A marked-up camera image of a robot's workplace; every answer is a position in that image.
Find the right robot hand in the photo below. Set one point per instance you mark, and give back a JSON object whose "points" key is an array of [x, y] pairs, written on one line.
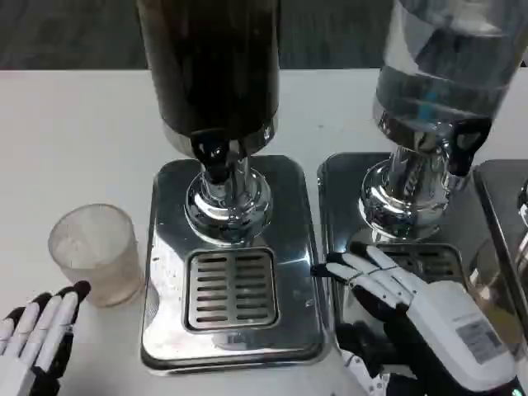
{"points": [[445, 330]]}

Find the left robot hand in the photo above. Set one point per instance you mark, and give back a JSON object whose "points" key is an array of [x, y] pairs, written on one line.
{"points": [[39, 330]]}

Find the chrome dispenser column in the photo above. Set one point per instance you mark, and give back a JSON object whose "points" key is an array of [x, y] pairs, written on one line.
{"points": [[524, 202]]}

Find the dark drink dispenser tank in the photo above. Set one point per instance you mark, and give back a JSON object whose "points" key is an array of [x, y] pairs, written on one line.
{"points": [[210, 66]]}

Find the black tap of dark dispenser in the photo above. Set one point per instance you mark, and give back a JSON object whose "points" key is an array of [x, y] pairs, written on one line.
{"points": [[212, 154]]}

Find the clear ribbed glass cup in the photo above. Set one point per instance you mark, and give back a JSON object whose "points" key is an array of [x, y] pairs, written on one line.
{"points": [[97, 255]]}

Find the black tap of water dispenser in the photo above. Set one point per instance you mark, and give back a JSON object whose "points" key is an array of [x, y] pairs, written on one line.
{"points": [[466, 144]]}

